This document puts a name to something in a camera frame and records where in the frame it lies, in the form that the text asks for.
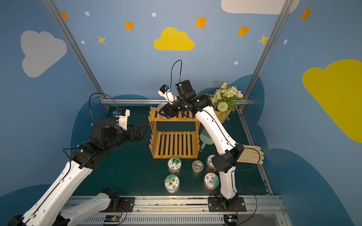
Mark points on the large jar green leaf lid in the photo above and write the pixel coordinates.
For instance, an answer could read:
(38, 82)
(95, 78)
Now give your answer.
(174, 165)

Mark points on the bamboo two-tier shelf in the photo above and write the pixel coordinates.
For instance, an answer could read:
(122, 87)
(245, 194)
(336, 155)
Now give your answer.
(167, 142)

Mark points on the green circuit board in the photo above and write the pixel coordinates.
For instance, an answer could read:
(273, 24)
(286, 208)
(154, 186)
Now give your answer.
(230, 220)
(112, 219)

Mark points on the beige work gloves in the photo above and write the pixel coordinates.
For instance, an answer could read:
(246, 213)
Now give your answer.
(252, 154)

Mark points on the left aluminium frame post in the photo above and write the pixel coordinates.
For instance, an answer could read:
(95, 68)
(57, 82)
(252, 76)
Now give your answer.
(61, 23)

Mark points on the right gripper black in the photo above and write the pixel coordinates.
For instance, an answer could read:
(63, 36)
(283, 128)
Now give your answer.
(172, 108)

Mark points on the right aluminium frame post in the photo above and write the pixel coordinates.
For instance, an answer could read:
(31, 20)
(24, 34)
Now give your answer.
(276, 30)

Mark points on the white green artificial flowers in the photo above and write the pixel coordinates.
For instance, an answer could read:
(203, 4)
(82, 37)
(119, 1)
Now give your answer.
(224, 99)

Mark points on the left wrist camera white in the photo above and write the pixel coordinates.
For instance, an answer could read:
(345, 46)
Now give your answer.
(121, 118)

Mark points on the left green circuit board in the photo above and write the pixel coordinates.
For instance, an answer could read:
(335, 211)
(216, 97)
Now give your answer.
(112, 219)

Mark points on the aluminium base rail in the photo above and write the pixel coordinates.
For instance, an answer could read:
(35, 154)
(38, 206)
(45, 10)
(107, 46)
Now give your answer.
(189, 210)

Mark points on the right green circuit board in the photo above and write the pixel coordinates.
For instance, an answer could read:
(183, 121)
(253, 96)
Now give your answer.
(230, 220)

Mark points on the large jar orange flower lid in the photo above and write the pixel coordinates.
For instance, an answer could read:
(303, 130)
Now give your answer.
(172, 183)

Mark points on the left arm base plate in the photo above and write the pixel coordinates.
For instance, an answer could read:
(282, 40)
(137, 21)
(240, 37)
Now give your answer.
(124, 204)

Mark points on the large jar red strawberry lid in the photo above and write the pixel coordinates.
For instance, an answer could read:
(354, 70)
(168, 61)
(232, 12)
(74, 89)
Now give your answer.
(209, 165)

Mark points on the rear aluminium crossbar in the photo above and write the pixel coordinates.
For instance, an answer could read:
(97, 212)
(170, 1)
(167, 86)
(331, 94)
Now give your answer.
(133, 101)

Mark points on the pink ribbed flower pot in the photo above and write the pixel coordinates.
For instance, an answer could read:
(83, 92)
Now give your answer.
(222, 116)

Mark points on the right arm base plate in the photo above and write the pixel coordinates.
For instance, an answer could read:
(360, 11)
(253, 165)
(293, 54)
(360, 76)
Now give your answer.
(215, 205)

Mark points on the aluminium frame post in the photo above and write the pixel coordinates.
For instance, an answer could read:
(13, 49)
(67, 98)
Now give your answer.
(276, 30)
(61, 23)

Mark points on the large jar purple flower lid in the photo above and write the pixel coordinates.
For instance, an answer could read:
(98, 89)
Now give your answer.
(211, 181)

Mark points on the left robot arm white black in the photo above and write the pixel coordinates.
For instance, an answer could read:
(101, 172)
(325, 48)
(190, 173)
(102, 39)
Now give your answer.
(106, 137)

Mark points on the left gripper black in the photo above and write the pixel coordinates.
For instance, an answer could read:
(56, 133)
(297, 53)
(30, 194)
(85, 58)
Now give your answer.
(129, 134)

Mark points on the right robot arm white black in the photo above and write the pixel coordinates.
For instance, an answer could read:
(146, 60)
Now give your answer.
(228, 149)

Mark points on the small clear jar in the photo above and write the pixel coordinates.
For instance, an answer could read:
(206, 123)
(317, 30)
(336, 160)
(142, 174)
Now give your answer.
(162, 110)
(197, 166)

